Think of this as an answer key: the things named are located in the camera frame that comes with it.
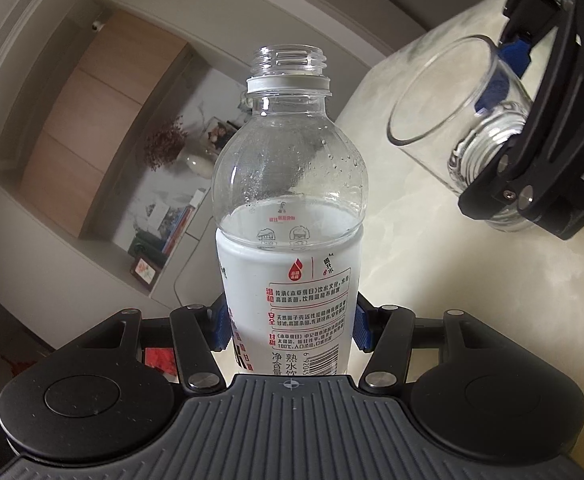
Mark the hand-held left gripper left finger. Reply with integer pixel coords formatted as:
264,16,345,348
97,292,231,396

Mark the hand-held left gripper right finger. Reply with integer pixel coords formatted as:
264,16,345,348
352,294,472,393

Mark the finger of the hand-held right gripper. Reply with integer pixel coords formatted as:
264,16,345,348
459,120,562,221
502,0,580,78

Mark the clear plastic water bottle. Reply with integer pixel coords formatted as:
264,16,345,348
212,45,370,378

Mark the clear drinking glass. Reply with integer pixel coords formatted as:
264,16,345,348
386,35,540,233

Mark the stack of books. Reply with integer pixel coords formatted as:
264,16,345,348
159,202,197,256

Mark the dark green box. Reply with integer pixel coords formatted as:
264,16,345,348
128,230,167,261

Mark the white photo box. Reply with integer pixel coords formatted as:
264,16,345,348
137,195,173,233

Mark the white vase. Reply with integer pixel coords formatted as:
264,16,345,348
184,152,215,178

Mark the small picture frame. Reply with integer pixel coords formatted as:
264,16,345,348
131,256,161,286

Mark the wooden wall cabinet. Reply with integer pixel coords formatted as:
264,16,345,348
22,10,193,191

